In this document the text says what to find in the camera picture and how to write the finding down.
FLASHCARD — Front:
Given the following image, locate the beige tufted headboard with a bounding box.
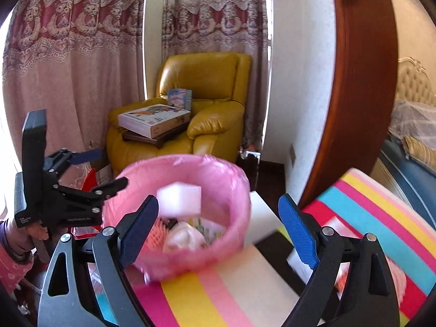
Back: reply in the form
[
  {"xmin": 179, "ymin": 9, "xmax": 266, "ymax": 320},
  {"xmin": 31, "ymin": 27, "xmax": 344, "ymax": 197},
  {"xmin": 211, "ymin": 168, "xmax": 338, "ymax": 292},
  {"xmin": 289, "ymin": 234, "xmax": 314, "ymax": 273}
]
[{"xmin": 395, "ymin": 58, "xmax": 436, "ymax": 106}]

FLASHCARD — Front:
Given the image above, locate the brown wooden door frame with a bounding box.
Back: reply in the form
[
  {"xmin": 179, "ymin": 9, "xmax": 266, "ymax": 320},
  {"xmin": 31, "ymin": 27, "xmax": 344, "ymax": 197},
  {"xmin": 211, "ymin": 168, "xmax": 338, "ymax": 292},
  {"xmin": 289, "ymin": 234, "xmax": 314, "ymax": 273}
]
[{"xmin": 300, "ymin": 0, "xmax": 399, "ymax": 208}]

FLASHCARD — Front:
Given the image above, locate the white foam wrap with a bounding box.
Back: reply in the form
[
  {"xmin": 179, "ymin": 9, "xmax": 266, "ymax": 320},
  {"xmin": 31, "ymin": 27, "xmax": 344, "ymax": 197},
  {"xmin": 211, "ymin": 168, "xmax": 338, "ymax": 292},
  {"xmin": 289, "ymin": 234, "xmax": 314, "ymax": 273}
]
[{"xmin": 163, "ymin": 221, "xmax": 207, "ymax": 253}]

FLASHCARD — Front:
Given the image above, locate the striped pillow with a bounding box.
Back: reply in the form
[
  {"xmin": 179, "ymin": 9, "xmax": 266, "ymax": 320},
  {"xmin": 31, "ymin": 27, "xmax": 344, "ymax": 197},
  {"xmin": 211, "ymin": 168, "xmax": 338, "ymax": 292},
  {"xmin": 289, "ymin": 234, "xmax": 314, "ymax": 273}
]
[{"xmin": 404, "ymin": 134, "xmax": 436, "ymax": 167}]

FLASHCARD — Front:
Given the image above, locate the white labelled carton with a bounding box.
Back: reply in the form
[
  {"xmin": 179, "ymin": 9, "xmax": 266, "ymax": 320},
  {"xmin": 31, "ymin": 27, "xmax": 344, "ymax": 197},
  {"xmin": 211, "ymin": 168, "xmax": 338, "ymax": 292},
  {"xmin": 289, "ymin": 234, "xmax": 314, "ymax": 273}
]
[{"xmin": 196, "ymin": 218, "xmax": 227, "ymax": 246}]

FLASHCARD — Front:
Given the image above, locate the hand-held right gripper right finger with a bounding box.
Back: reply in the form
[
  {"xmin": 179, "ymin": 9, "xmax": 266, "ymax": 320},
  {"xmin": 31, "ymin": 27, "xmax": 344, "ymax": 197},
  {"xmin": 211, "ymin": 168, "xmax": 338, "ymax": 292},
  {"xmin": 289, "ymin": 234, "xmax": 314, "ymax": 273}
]
[{"xmin": 277, "ymin": 193, "xmax": 401, "ymax": 327}]

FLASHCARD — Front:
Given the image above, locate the pink-lined trash bin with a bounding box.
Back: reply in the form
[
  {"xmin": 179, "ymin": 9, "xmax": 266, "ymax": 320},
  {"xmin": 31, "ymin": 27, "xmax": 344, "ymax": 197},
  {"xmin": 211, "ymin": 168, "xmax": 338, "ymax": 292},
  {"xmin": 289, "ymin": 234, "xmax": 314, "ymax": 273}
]
[{"xmin": 102, "ymin": 154, "xmax": 253, "ymax": 281}]

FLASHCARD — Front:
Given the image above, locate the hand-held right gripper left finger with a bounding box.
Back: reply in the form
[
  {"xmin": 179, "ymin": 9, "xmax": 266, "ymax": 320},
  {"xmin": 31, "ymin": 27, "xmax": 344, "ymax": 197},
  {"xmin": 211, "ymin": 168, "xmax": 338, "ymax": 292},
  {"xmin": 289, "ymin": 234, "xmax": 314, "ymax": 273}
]
[{"xmin": 37, "ymin": 195, "xmax": 160, "ymax": 327}]

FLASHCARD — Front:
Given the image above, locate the person's left hand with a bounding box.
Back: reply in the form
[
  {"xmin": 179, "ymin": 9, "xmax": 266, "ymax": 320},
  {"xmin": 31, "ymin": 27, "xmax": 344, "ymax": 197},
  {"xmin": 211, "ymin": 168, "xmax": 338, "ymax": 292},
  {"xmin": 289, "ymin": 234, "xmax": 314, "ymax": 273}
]
[{"xmin": 25, "ymin": 223, "xmax": 50, "ymax": 242}]

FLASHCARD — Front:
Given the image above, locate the bed with blue sheet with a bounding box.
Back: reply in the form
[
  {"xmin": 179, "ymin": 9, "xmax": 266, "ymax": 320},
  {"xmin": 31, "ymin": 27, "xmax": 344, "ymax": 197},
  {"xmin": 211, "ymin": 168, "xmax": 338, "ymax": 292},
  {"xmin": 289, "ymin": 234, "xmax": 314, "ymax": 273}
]
[{"xmin": 375, "ymin": 140, "xmax": 436, "ymax": 219}]

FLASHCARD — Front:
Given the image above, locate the small blue-white box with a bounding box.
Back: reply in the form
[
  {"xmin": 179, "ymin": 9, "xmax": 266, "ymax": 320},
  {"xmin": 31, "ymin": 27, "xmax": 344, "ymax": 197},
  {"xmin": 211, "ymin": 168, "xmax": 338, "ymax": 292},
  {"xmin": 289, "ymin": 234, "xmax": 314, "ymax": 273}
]
[{"xmin": 167, "ymin": 89, "xmax": 193, "ymax": 111}]

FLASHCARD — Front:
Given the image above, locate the brown cardboard box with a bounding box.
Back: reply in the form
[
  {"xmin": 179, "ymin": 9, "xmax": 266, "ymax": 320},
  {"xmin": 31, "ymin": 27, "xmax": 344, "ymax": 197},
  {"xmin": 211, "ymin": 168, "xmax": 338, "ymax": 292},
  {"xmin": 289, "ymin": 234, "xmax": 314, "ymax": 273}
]
[{"xmin": 95, "ymin": 163, "xmax": 114, "ymax": 186}]

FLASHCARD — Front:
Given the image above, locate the plastic-covered bedding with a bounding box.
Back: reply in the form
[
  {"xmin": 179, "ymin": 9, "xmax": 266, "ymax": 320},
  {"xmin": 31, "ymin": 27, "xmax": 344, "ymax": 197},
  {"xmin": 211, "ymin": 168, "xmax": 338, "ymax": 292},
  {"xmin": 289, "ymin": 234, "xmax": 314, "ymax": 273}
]
[{"xmin": 388, "ymin": 99, "xmax": 436, "ymax": 144}]

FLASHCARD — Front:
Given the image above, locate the white foam block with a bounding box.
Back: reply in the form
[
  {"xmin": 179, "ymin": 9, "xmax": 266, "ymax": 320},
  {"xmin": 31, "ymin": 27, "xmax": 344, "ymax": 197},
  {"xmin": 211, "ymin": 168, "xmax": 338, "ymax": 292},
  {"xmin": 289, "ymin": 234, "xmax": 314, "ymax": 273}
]
[{"xmin": 157, "ymin": 183, "xmax": 202, "ymax": 218}]

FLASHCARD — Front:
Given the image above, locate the yellow leather armchair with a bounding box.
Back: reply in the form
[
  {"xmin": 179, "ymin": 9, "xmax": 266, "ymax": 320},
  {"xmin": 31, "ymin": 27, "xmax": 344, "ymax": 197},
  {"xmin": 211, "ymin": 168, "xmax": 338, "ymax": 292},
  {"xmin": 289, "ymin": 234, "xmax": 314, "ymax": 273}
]
[{"xmin": 106, "ymin": 52, "xmax": 253, "ymax": 178}]

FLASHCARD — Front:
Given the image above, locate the flat white printed box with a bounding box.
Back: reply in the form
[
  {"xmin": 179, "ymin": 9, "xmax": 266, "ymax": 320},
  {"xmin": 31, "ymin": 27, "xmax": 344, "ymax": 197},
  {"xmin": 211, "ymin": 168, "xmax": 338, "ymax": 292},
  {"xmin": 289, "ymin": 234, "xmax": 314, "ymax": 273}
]
[{"xmin": 117, "ymin": 104, "xmax": 191, "ymax": 139}]

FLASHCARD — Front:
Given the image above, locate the white cardboard box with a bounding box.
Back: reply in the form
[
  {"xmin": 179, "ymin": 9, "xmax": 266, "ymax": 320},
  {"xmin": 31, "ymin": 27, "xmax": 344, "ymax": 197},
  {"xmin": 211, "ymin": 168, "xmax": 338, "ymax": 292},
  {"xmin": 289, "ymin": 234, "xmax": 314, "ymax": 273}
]
[{"xmin": 286, "ymin": 247, "xmax": 307, "ymax": 280}]

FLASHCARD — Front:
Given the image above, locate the striped colourful tablecloth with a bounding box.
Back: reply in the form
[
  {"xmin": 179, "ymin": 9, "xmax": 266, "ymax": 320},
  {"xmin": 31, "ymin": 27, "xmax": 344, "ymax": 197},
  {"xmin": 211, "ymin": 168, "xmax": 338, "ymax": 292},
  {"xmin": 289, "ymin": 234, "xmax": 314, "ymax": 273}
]
[{"xmin": 129, "ymin": 168, "xmax": 436, "ymax": 327}]

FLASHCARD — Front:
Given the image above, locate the pink lace curtain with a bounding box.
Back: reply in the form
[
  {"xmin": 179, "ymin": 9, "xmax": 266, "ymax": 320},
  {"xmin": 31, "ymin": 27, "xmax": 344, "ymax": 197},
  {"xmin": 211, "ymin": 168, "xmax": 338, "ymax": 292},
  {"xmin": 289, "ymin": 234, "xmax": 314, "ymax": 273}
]
[
  {"xmin": 2, "ymin": 0, "xmax": 149, "ymax": 191},
  {"xmin": 162, "ymin": 0, "xmax": 273, "ymax": 150}
]

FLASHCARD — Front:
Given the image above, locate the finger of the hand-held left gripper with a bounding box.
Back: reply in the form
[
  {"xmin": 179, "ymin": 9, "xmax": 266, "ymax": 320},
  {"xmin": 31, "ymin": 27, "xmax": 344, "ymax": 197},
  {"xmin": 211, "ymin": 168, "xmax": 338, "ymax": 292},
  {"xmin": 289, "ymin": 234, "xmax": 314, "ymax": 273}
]
[
  {"xmin": 56, "ymin": 176, "xmax": 129, "ymax": 208},
  {"xmin": 44, "ymin": 148, "xmax": 103, "ymax": 178}
]

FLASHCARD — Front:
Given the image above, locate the person's left forearm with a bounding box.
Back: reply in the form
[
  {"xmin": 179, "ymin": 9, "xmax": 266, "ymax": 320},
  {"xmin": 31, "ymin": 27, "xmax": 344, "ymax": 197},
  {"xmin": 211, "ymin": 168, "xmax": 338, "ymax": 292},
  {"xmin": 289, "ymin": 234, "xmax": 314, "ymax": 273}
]
[{"xmin": 0, "ymin": 220, "xmax": 35, "ymax": 293}]

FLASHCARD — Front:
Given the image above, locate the large white-red foam fruit net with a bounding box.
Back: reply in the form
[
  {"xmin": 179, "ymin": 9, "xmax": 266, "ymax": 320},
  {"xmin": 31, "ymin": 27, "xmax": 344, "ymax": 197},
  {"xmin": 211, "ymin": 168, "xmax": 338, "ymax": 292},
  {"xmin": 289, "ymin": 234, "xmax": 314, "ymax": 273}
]
[{"xmin": 145, "ymin": 220, "xmax": 178, "ymax": 249}]

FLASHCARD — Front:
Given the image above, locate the red bag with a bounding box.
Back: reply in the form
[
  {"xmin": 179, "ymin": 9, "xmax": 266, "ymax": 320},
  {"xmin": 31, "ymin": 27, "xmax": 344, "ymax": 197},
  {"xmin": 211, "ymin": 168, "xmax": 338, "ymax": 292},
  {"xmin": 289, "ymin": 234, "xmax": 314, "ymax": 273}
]
[{"xmin": 82, "ymin": 168, "xmax": 103, "ymax": 191}]

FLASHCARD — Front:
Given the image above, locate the small white-red foam fruit net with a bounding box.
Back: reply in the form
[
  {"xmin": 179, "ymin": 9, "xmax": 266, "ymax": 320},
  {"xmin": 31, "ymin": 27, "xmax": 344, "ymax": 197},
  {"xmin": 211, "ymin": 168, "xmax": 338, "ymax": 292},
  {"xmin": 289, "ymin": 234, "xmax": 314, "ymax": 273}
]
[{"xmin": 386, "ymin": 257, "xmax": 407, "ymax": 300}]

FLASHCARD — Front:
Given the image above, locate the white board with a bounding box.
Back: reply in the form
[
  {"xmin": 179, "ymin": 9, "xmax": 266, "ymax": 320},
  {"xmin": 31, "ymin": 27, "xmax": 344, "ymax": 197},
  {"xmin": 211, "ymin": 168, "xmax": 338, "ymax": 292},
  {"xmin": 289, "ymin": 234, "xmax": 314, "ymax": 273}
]
[{"xmin": 249, "ymin": 191, "xmax": 285, "ymax": 246}]

